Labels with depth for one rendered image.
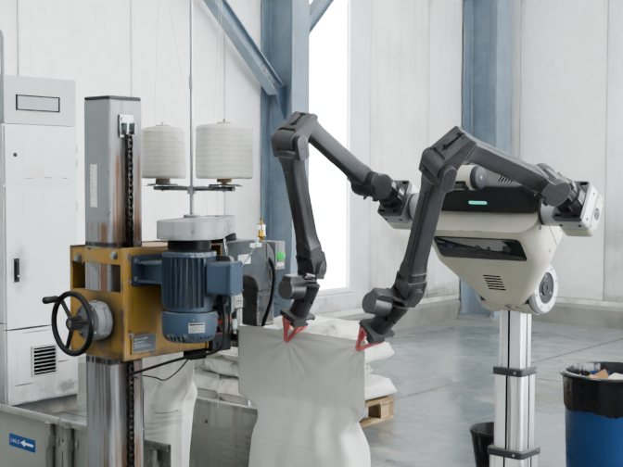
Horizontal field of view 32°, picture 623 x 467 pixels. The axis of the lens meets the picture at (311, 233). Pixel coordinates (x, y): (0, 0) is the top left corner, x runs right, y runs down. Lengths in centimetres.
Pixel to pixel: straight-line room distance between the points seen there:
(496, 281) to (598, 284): 823
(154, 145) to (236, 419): 110
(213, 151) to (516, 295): 101
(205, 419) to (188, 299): 107
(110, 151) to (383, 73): 780
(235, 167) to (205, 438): 128
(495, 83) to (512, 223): 853
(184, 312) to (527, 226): 99
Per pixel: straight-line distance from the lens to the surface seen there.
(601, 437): 505
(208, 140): 302
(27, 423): 386
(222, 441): 390
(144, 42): 844
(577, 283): 1161
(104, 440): 315
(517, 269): 321
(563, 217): 303
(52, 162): 709
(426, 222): 275
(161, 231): 293
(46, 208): 707
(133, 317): 304
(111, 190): 304
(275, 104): 931
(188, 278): 293
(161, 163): 320
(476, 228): 317
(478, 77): 1191
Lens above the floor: 154
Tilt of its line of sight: 3 degrees down
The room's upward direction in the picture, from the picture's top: straight up
